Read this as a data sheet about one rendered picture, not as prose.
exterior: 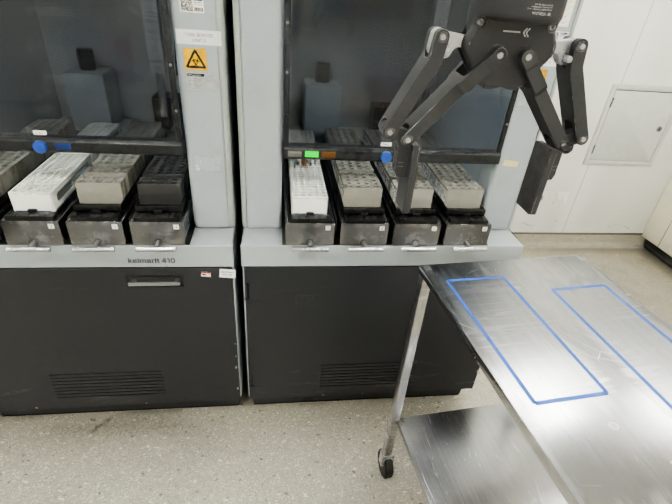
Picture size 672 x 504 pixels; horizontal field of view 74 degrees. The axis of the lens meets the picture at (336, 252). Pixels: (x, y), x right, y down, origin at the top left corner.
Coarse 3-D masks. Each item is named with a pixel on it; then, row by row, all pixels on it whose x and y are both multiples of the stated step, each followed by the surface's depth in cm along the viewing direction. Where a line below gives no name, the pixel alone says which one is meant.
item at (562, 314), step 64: (576, 256) 113; (512, 320) 89; (576, 320) 91; (640, 320) 93; (512, 384) 75; (576, 384) 76; (640, 384) 77; (384, 448) 140; (448, 448) 125; (512, 448) 126; (576, 448) 65; (640, 448) 66
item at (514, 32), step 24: (480, 0) 35; (504, 0) 34; (528, 0) 33; (552, 0) 33; (480, 24) 36; (504, 24) 36; (528, 24) 36; (552, 24) 35; (480, 48) 37; (528, 48) 37; (552, 48) 38; (504, 72) 38
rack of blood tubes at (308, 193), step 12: (300, 168) 138; (312, 168) 140; (300, 180) 130; (312, 180) 131; (300, 192) 124; (312, 192) 124; (324, 192) 125; (300, 204) 121; (312, 204) 122; (324, 204) 122
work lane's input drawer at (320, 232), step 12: (288, 180) 141; (324, 180) 147; (288, 192) 134; (288, 204) 129; (288, 216) 124; (300, 216) 121; (312, 216) 122; (324, 216) 122; (288, 228) 121; (300, 228) 121; (312, 228) 121; (324, 228) 122; (288, 240) 123; (300, 240) 123; (312, 240) 123; (324, 240) 124
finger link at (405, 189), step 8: (416, 144) 41; (416, 152) 41; (416, 160) 41; (408, 168) 42; (416, 168) 42; (408, 176) 42; (400, 184) 45; (408, 184) 43; (400, 192) 45; (408, 192) 43; (400, 200) 45; (408, 200) 43; (400, 208) 45; (408, 208) 44
